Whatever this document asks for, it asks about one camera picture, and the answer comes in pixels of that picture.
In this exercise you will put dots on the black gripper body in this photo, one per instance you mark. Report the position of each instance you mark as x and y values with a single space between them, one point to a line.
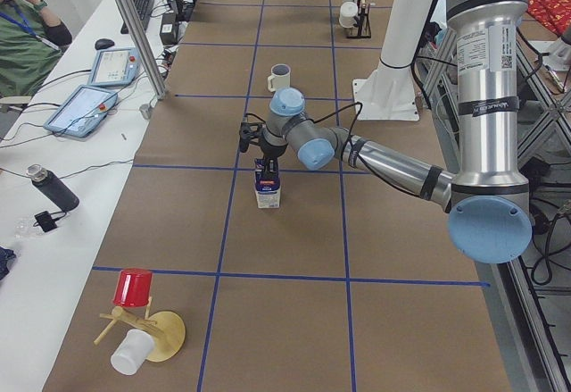
270 148

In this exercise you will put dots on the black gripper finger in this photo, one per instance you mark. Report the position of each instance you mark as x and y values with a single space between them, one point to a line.
269 171

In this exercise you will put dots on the blue white milk carton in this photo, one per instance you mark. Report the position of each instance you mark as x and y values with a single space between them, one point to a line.
267 192

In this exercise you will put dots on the white mug grey inside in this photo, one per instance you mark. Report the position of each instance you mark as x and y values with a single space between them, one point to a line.
280 77

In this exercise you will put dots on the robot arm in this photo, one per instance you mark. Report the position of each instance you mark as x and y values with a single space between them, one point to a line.
487 199

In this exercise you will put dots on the white cup on rack lower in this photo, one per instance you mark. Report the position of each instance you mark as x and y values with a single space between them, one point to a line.
347 14

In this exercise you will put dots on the red plastic cup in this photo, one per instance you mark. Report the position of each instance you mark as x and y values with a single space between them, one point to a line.
133 287

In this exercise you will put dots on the wooden cup tree stand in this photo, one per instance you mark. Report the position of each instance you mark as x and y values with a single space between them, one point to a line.
166 327

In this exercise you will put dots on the translucent white plastic cup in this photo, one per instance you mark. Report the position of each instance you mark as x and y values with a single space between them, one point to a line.
132 352

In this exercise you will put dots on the black power adapter box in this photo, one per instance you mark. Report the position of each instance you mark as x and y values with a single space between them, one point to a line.
169 29

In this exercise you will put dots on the far teach pendant tablet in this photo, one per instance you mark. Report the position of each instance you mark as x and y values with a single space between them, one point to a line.
114 67

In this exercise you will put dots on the teach pendant tablet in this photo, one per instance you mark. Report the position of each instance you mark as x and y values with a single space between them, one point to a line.
82 112
114 67

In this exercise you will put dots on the near teach pendant tablet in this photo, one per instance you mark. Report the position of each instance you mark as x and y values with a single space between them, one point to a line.
82 112

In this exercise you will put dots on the black keyboard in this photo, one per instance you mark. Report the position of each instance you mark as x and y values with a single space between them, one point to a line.
144 9

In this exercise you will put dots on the black computer mouse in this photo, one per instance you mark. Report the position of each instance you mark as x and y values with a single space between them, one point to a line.
103 43

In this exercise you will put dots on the black water bottle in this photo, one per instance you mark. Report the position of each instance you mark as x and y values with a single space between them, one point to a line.
52 187

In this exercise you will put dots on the black binder clip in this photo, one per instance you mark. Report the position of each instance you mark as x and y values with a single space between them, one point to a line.
47 221

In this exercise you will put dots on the person in green shirt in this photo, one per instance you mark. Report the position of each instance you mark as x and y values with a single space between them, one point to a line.
33 39

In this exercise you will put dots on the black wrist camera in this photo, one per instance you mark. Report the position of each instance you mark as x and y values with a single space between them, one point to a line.
250 132

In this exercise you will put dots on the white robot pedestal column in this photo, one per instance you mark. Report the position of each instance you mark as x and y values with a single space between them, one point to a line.
388 93

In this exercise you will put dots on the black wire mug rack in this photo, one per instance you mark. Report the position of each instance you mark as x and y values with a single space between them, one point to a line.
361 28

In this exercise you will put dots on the aluminium frame post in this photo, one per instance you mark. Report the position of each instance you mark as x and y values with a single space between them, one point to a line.
129 14

